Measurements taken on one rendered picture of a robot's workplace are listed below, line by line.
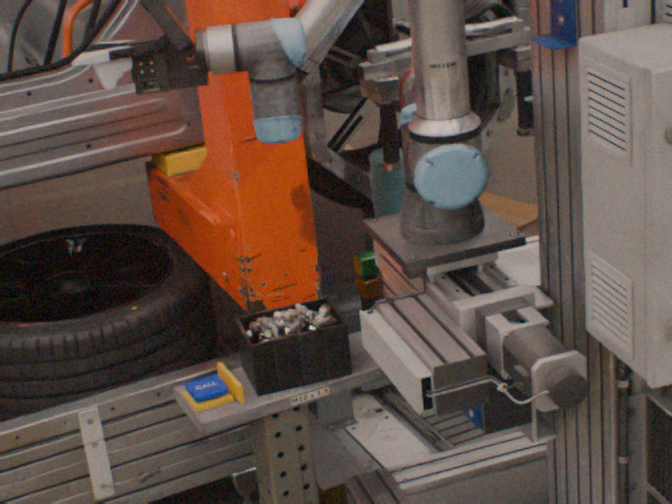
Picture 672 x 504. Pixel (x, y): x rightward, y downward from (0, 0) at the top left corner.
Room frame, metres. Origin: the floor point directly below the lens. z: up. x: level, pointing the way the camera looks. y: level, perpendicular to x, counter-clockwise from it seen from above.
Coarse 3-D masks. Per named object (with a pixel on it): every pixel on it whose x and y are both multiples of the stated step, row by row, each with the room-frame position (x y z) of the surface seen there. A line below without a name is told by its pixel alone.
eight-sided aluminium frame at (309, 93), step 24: (312, 72) 2.84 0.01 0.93; (504, 72) 3.05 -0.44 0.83; (312, 96) 2.85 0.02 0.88; (504, 96) 3.03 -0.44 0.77; (312, 120) 2.84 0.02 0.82; (480, 120) 3.05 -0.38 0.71; (504, 120) 3.03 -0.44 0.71; (312, 144) 2.83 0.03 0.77; (336, 168) 2.86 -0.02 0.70; (360, 192) 2.91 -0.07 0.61
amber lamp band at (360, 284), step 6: (360, 282) 2.42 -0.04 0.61; (366, 282) 2.42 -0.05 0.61; (372, 282) 2.42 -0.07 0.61; (378, 282) 2.42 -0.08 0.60; (360, 288) 2.43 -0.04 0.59; (366, 288) 2.41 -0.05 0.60; (372, 288) 2.42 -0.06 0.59; (378, 288) 2.42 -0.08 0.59; (360, 294) 2.43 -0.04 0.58; (366, 294) 2.41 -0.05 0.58; (372, 294) 2.42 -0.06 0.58; (378, 294) 2.42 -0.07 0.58
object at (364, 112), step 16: (368, 32) 3.02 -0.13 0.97; (336, 48) 2.98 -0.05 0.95; (368, 48) 3.05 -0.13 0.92; (352, 64) 3.00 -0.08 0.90; (480, 64) 3.12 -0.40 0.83; (480, 80) 3.11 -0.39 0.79; (336, 96) 2.98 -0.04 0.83; (480, 96) 3.10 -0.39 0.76; (352, 112) 3.01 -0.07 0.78; (368, 112) 3.01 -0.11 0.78; (352, 128) 3.00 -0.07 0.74; (400, 128) 3.27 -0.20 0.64; (336, 144) 2.97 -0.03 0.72; (400, 144) 3.19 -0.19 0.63; (352, 160) 3.10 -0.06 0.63; (368, 160) 3.12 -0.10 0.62; (368, 176) 2.98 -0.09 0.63
